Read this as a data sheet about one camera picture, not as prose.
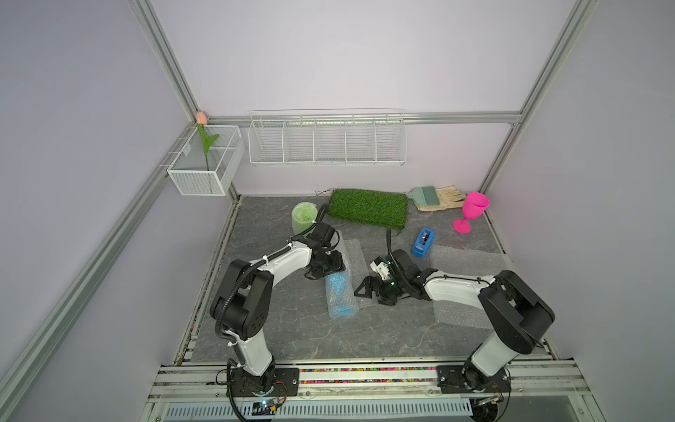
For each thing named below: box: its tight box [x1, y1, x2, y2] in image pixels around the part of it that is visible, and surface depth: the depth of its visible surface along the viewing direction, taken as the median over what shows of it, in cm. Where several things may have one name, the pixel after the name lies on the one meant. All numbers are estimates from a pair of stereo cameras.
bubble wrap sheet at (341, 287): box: [325, 230, 378, 319], surface depth 87 cm
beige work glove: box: [412, 184, 466, 211], surface depth 121 cm
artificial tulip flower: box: [195, 110, 220, 172], surface depth 92 cm
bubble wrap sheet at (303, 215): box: [290, 201, 319, 235], surface depth 96 cm
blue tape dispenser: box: [411, 226, 436, 259], surface depth 103 cm
